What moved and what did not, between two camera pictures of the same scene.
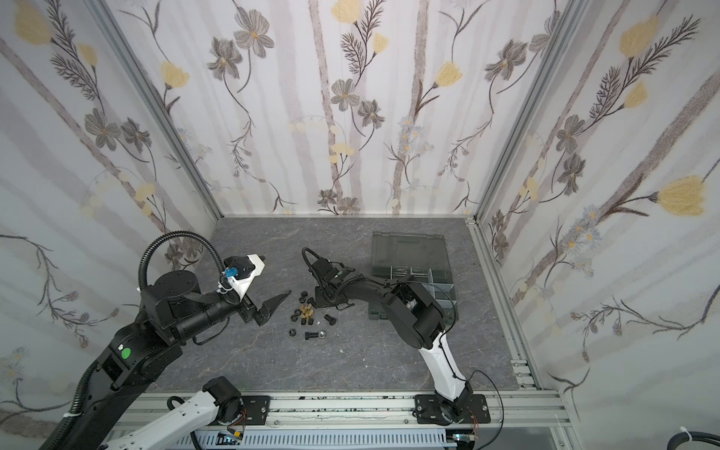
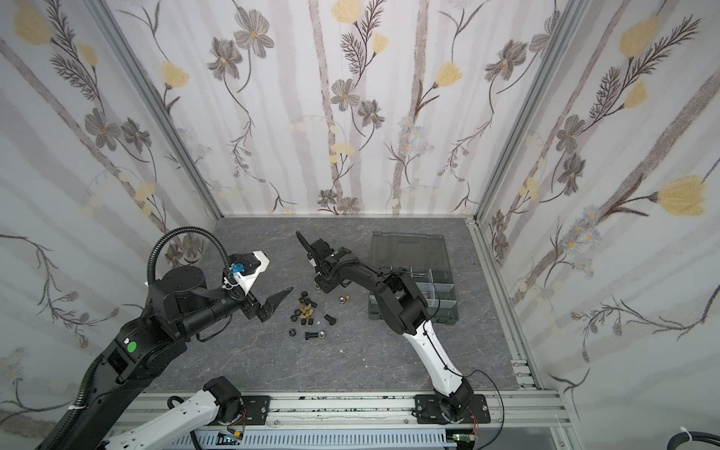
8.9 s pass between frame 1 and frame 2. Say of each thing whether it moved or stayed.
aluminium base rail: stayed
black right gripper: moved
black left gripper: stayed
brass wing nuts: stayed
